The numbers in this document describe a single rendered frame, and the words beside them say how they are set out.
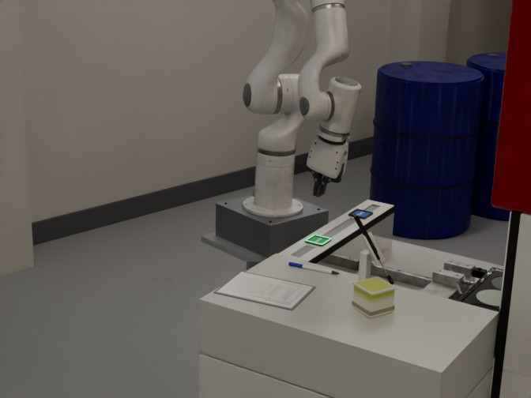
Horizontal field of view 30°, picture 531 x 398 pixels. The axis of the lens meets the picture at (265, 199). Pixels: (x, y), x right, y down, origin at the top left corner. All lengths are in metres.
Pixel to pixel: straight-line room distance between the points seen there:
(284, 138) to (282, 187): 0.16
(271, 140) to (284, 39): 0.31
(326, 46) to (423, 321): 0.77
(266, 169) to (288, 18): 0.47
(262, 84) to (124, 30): 2.51
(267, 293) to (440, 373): 0.51
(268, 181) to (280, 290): 0.67
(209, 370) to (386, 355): 0.50
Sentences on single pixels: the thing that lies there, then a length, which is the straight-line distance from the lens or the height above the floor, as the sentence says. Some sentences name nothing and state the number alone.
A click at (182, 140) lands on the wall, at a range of 5.74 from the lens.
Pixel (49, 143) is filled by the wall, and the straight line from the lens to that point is 5.24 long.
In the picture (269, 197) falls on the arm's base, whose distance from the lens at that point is 3.05.
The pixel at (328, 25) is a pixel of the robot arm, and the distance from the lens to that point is 2.63.
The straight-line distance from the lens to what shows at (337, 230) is 2.87.
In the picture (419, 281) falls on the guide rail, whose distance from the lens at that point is 2.86.
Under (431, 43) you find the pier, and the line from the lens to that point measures 6.79.
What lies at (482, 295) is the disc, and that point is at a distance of 2.67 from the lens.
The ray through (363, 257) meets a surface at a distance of 2.47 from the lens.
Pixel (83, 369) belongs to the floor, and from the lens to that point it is 4.10.
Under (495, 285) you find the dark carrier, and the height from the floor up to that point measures 0.90.
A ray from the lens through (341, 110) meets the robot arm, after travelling 2.58.
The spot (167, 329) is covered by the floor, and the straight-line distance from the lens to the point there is 4.38.
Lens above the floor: 1.99
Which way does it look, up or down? 20 degrees down
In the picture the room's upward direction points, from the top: 1 degrees clockwise
